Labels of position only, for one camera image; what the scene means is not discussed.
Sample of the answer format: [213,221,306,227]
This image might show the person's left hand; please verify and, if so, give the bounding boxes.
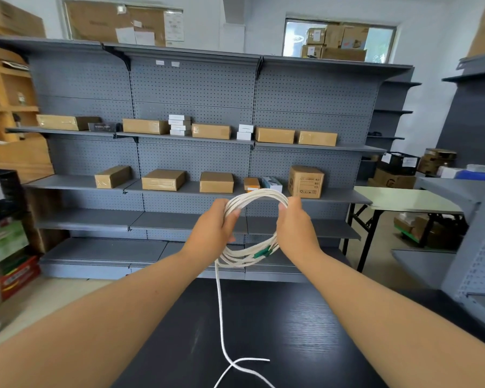
[183,199,241,263]

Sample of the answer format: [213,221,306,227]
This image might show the person's right hand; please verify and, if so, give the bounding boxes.
[275,196,326,265]

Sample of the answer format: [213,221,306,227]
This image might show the white cable green connectors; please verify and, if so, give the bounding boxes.
[213,189,289,388]

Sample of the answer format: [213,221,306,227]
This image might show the person's left forearm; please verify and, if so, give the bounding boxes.
[0,247,217,388]

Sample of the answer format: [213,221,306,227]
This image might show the person's right forearm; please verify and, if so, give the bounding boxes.
[288,251,485,388]

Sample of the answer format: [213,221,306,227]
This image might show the taped brown cardboard box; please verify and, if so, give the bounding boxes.
[199,171,235,194]
[94,165,132,189]
[141,169,186,192]

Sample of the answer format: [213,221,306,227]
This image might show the cube cardboard box black print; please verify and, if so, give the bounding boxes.
[288,165,325,199]

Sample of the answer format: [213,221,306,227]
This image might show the flat brown cardboard box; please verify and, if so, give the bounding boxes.
[192,123,232,140]
[122,118,170,135]
[297,131,338,147]
[255,127,296,144]

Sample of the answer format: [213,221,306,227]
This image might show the stack of four white boxes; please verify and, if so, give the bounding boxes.
[168,115,192,137]

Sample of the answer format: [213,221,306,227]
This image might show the brown carton black logo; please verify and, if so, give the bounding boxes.
[367,168,417,190]

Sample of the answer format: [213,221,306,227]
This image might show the white folding table black legs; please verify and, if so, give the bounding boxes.
[342,185,465,273]

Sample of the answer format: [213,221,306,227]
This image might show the black plastic crate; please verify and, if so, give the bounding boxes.
[382,151,421,176]

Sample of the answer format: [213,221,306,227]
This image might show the large grey pegboard shelf unit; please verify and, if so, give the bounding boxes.
[0,35,422,284]

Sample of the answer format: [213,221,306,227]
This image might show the pile of boxes under table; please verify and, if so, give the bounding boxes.
[393,213,469,250]

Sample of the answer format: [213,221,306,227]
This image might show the narrow grey shelf unit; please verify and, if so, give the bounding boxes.
[356,68,422,182]

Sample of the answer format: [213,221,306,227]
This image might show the dark taped cardboard box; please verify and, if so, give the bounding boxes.
[417,148,458,175]

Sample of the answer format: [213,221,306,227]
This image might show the white packet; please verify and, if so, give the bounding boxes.
[436,166,466,179]

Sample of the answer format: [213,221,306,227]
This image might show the wide plain cardboard box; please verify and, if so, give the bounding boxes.
[321,47,367,63]

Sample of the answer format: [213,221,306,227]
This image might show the grey metal rack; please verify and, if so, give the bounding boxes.
[391,51,485,332]

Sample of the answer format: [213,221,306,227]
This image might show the long brown cardboard box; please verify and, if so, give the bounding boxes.
[36,114,102,131]

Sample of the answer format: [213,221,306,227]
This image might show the blue plastic box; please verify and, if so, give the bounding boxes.
[454,169,485,182]

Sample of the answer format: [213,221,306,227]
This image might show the cardboard box red print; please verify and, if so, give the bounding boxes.
[341,27,369,50]

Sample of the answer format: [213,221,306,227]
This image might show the large white paper sheet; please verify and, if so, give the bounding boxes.
[163,11,185,42]

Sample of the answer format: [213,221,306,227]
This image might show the window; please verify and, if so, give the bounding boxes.
[282,18,397,64]

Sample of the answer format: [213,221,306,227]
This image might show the red printed carton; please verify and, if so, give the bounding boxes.
[0,255,41,316]

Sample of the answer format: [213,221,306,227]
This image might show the green printed carton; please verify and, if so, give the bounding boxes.
[0,219,30,273]

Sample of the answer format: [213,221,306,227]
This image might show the wooden shelf unit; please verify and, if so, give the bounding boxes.
[0,23,56,183]

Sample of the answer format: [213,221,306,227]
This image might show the black printed carton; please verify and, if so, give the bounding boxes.
[0,169,23,228]

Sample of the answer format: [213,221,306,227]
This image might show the cork notice board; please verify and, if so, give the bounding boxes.
[62,0,185,47]

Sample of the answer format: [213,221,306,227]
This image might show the large cardboard box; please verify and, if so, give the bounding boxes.
[0,0,47,39]

